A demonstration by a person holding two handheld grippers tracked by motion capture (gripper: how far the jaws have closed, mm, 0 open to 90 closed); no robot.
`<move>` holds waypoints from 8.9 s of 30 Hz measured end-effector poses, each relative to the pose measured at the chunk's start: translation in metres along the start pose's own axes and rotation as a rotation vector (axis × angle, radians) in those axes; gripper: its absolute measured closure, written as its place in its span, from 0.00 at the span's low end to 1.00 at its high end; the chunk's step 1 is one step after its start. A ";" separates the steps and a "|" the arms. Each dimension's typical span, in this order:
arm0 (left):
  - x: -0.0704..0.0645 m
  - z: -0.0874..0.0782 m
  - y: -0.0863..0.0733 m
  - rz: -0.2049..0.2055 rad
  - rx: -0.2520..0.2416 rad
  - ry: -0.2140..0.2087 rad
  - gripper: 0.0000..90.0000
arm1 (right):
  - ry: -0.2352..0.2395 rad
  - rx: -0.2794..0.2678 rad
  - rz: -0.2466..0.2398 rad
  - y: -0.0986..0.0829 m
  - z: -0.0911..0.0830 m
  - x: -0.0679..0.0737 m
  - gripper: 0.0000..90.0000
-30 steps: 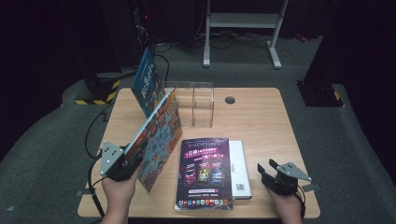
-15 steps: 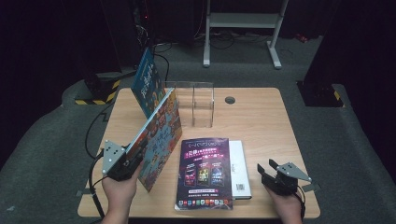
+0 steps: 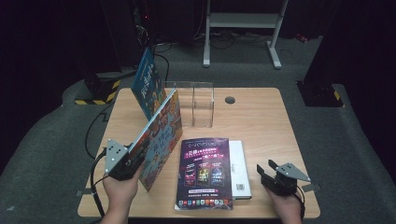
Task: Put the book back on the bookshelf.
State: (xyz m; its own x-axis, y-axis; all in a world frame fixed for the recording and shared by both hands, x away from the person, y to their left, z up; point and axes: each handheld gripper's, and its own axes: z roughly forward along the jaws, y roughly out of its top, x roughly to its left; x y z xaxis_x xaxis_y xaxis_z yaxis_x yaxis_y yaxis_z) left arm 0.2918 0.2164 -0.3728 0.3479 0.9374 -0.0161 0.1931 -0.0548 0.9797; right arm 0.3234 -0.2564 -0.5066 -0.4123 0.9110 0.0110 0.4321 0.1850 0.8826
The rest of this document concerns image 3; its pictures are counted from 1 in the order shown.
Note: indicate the colourful hardcover picture book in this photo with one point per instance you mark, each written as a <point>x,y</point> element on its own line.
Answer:
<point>165,133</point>

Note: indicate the black equipment tower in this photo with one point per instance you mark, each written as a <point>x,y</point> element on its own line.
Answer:
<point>143,25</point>

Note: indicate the round table grommet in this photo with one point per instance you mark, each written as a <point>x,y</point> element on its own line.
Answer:
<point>230,100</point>

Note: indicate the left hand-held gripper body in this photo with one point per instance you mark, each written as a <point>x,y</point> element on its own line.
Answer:
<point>116,158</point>

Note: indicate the grey tape piece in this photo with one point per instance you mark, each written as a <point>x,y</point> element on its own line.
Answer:
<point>313,187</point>
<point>86,192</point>

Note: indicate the thin blue picture book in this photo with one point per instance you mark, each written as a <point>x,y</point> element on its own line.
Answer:
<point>146,84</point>

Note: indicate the person's left hand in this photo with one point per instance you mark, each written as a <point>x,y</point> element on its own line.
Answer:
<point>120,194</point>

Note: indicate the white metal stand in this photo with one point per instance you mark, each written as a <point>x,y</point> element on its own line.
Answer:
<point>243,20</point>

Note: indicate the person's right hand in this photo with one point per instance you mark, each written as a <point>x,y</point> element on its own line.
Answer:
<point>288,207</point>

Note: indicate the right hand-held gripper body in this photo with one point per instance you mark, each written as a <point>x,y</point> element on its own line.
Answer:
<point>286,180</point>

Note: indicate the small red object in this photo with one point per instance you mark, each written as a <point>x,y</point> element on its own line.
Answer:
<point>301,38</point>

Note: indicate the clear acrylic book rack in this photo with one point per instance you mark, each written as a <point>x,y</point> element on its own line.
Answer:
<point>202,105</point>

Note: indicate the thick white book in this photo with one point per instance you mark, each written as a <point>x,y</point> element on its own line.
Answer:
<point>241,168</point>

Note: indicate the black base with hazard stripes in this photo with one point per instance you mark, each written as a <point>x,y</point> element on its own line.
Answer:
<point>320,95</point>
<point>99,90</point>

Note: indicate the purple magazine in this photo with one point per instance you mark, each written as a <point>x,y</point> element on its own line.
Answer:
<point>204,174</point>

